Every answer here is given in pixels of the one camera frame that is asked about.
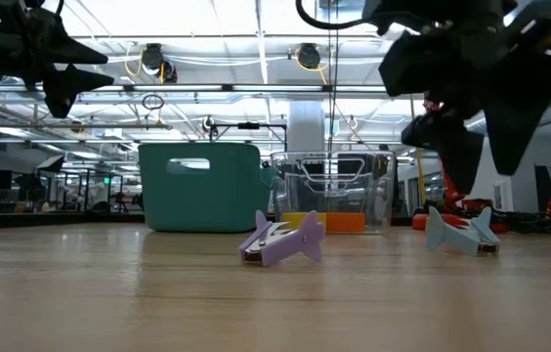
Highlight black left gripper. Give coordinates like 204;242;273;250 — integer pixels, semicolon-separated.
0;0;115;119

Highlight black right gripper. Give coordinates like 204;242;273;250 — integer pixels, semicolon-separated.
377;22;551;196

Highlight grey-blue staple remover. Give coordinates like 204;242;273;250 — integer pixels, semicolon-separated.
424;205;502;257

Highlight clear plastic bin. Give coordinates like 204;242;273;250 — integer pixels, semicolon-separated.
269;150;399;236

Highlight teal plastic bin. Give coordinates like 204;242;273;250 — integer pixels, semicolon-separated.
137;142;276;234

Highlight black ceiling cord reel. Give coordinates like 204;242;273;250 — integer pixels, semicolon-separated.
139;42;179;84
295;42;323;70

